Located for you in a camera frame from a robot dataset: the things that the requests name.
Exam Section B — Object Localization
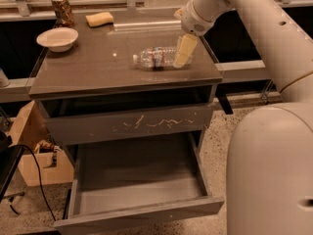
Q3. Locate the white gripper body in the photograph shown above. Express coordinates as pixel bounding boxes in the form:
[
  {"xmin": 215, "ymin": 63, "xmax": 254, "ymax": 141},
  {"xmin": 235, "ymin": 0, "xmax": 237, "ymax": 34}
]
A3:
[{"xmin": 181, "ymin": 0, "xmax": 213, "ymax": 36}]

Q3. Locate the clear plastic water bottle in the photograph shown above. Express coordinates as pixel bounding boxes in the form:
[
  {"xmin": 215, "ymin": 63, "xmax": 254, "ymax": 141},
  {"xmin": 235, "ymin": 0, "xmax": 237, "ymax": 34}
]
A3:
[{"xmin": 133, "ymin": 46, "xmax": 192, "ymax": 70}]

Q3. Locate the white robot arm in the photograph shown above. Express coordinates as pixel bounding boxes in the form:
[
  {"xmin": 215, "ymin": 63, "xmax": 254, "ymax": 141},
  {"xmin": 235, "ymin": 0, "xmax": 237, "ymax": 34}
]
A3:
[{"xmin": 181, "ymin": 0, "xmax": 313, "ymax": 235}]

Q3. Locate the grey drawer cabinet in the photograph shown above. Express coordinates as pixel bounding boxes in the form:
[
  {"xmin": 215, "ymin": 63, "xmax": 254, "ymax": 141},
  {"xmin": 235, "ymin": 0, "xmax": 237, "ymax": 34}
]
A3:
[{"xmin": 29, "ymin": 10, "xmax": 223, "ymax": 235}]

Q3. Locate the scratched grey top drawer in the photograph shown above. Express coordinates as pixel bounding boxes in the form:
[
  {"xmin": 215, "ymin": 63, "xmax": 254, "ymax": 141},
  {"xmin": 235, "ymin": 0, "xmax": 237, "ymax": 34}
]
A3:
[{"xmin": 39, "ymin": 102, "xmax": 213, "ymax": 146}]

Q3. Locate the open grey middle drawer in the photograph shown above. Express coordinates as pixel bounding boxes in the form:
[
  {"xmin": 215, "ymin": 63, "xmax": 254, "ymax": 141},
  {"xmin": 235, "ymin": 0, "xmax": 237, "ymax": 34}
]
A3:
[{"xmin": 55, "ymin": 132, "xmax": 224, "ymax": 235}]

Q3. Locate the yellow sponge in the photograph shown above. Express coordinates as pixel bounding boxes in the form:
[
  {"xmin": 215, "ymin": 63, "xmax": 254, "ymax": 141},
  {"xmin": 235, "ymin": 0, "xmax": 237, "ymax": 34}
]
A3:
[{"xmin": 86, "ymin": 12, "xmax": 113, "ymax": 27}]

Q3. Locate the patterned drink can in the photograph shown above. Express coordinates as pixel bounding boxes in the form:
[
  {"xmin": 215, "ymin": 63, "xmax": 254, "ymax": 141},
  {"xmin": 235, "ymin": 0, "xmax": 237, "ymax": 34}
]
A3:
[{"xmin": 51, "ymin": 0, "xmax": 74, "ymax": 27}]

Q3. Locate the white ceramic bowl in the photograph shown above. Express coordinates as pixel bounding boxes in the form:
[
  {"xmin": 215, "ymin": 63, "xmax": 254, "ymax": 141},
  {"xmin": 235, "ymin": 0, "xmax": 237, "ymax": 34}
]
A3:
[{"xmin": 36, "ymin": 27, "xmax": 78, "ymax": 53}]

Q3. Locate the cardboard box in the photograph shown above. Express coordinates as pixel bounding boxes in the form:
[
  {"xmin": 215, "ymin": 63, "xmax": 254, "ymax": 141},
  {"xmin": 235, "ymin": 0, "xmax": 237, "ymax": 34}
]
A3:
[{"xmin": 9, "ymin": 101, "xmax": 73, "ymax": 186}]

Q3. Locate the black cable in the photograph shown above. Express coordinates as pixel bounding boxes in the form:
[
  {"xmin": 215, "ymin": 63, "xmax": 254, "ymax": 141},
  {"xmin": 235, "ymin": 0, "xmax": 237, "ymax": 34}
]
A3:
[{"xmin": 9, "ymin": 144, "xmax": 57, "ymax": 221}]

